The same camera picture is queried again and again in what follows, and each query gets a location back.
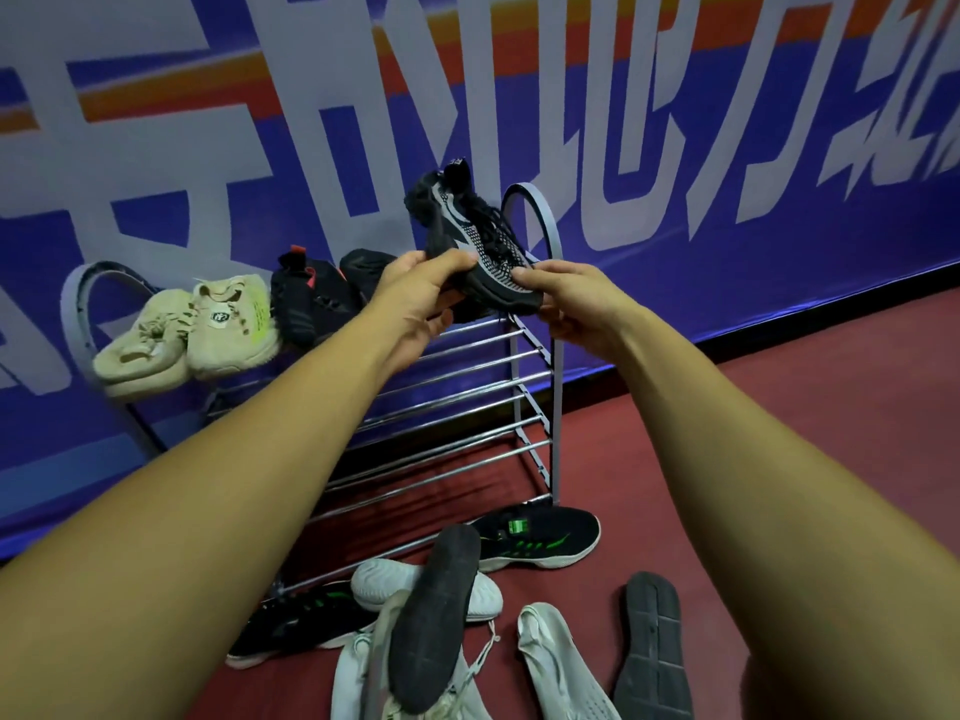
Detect person's left hand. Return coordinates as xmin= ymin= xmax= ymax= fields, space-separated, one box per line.
xmin=367 ymin=249 xmax=479 ymax=377

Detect person's right hand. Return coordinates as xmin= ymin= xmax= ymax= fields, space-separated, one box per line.
xmin=512 ymin=260 xmax=648 ymax=366

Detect black strap sneaker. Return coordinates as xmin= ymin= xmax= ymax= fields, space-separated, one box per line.
xmin=442 ymin=295 xmax=502 ymax=325

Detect plain black shoe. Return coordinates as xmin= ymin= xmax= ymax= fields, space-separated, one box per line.
xmin=404 ymin=158 xmax=545 ymax=317

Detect grey metal shoe rack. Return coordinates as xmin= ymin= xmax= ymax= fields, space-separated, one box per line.
xmin=59 ymin=181 xmax=564 ymax=597

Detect beige sneaker green stripe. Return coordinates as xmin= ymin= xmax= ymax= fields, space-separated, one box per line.
xmin=185 ymin=274 xmax=285 ymax=381

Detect black green sneaker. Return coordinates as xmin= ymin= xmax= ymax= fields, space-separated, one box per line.
xmin=224 ymin=584 xmax=380 ymax=671
xmin=468 ymin=505 xmax=603 ymax=572

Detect beige knit sneaker plain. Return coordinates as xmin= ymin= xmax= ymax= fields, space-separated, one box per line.
xmin=91 ymin=288 xmax=198 ymax=404

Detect grey white sneaker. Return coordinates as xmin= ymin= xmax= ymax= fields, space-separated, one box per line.
xmin=449 ymin=621 xmax=500 ymax=720
xmin=350 ymin=558 xmax=504 ymax=622

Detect black shoe orange marks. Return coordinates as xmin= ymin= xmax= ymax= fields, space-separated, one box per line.
xmin=389 ymin=524 xmax=483 ymax=715

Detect tan chunky sneaker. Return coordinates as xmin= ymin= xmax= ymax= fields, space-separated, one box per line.
xmin=359 ymin=590 xmax=412 ymax=720

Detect black orange sneaker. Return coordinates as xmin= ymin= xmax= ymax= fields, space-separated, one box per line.
xmin=613 ymin=571 xmax=695 ymax=720

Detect white knit sneaker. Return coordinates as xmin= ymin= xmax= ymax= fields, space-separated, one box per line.
xmin=517 ymin=601 xmax=622 ymax=720
xmin=329 ymin=633 xmax=376 ymax=720

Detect person's left forearm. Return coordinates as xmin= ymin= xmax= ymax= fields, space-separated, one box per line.
xmin=0 ymin=321 xmax=410 ymax=720

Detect person's right forearm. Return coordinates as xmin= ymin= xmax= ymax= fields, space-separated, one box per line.
xmin=614 ymin=314 xmax=960 ymax=720

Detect blue printed wall banner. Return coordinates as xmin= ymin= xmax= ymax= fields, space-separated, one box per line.
xmin=0 ymin=0 xmax=960 ymax=560

